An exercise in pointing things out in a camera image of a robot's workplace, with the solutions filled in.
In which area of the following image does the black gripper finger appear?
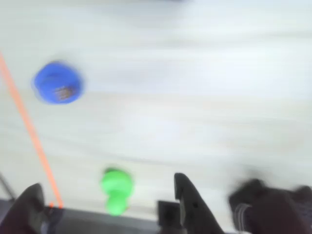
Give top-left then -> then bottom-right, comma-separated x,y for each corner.
4,182 -> 46,234
174,172 -> 225,234

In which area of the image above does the blue rubber duck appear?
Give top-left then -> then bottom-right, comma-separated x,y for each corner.
31,60 -> 85,106

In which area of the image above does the green rubber duck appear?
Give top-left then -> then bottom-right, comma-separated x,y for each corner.
99,167 -> 135,217

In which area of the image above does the orange tape boundary line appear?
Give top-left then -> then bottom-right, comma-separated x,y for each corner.
0,51 -> 64,210

